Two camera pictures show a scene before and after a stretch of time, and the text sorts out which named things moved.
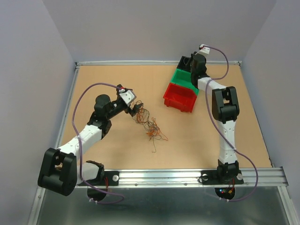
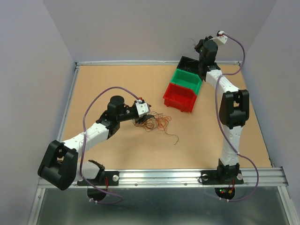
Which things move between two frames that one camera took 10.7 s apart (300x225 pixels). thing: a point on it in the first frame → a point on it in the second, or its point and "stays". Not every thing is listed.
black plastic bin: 184,63 stays
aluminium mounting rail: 261,177 stays
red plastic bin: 179,97 stays
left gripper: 132,111 → 139,120
